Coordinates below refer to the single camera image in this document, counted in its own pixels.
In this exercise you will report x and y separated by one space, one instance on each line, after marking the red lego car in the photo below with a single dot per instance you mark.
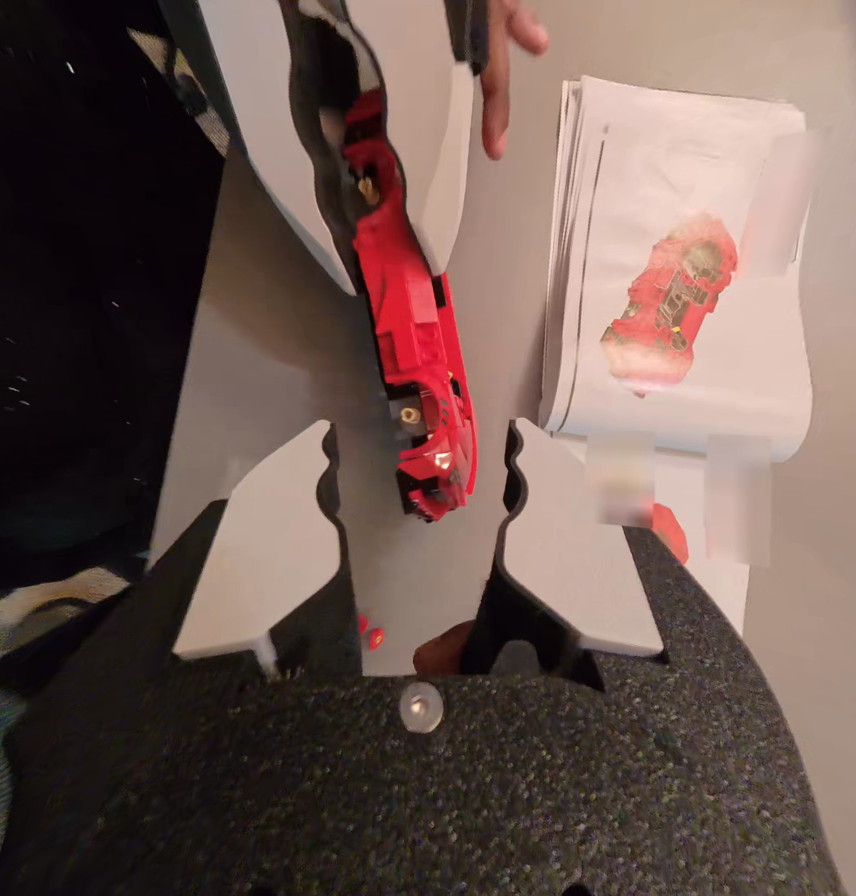
407 315

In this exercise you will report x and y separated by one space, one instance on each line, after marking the lego instruction booklet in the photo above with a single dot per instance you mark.
645 175

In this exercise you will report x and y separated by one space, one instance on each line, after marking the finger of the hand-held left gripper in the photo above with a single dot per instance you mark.
428 126
260 105

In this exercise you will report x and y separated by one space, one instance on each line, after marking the person's right hand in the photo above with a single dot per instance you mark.
442 651

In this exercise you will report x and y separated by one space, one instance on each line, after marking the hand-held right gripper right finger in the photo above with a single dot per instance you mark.
575 574

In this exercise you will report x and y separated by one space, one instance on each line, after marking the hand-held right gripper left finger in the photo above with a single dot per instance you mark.
274 553

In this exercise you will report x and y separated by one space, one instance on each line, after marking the person's left hand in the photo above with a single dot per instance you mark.
498 105

